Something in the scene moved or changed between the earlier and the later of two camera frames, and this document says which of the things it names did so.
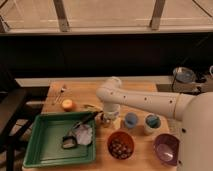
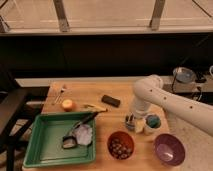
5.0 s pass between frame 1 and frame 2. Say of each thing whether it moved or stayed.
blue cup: stayed
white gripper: moved
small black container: stayed
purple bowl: stayed
